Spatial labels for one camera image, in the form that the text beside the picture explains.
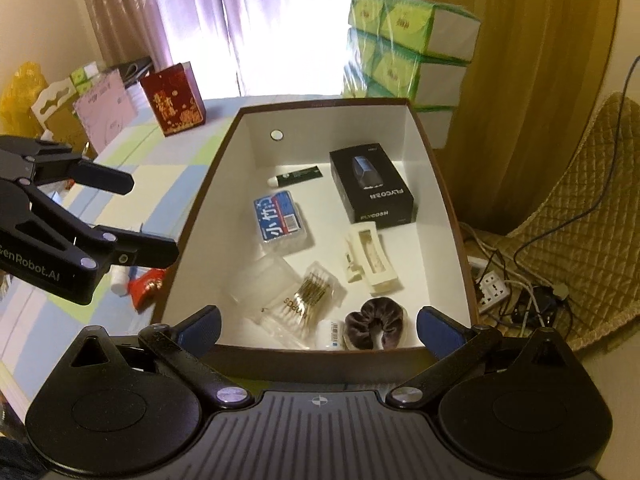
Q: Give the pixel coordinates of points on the white pill bottle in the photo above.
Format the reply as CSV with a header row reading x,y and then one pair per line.
x,y
120,280

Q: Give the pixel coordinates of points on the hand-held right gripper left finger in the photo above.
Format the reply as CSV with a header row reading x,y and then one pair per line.
x,y
200,330

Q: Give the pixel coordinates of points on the small green tissue pack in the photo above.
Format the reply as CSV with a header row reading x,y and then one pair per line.
x,y
85,74

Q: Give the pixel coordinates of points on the sheer pink curtain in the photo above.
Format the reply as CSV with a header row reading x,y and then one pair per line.
x,y
200,10

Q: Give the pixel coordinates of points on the white power strip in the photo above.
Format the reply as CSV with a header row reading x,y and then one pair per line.
x,y
492,291

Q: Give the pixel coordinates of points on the clear bag of gold pins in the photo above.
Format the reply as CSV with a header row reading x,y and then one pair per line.
x,y
315,290

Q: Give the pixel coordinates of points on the quilted tan chair cover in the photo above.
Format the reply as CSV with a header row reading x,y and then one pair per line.
x,y
590,210

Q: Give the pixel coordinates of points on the stack of green tissue packs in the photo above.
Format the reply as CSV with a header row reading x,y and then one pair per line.
x,y
400,50

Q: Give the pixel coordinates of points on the red packet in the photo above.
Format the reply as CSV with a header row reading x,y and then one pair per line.
x,y
145,287

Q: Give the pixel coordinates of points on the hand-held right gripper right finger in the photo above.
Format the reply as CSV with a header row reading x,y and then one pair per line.
x,y
437,332

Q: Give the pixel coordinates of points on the blue pocket tissue pack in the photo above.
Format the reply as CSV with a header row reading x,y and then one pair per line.
x,y
281,220

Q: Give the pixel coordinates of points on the clear plastic bag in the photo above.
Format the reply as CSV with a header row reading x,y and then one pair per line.
x,y
260,280

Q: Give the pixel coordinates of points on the dark green lip balm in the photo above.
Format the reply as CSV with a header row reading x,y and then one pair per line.
x,y
300,175

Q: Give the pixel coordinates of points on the red gift bag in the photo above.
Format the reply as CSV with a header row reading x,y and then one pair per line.
x,y
172,100

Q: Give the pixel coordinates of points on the cream hair claw clip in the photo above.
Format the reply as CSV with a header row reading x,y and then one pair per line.
x,y
385,280

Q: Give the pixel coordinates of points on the pink paper bag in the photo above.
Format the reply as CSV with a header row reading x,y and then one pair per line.
x,y
105,110

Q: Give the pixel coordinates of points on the white labelled tube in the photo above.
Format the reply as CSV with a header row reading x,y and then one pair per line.
x,y
330,334

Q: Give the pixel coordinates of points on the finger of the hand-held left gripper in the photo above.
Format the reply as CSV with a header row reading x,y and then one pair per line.
x,y
150,252
105,177

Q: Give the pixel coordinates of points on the dark velvet scrunchie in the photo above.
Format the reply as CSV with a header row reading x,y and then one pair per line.
x,y
367,325

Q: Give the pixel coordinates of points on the black product box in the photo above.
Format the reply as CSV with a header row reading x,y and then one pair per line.
x,y
372,185

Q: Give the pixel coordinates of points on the brown cardboard box white inside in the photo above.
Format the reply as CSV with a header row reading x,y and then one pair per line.
x,y
325,210

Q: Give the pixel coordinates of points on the yellow plastic bag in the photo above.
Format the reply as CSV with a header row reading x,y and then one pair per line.
x,y
20,95

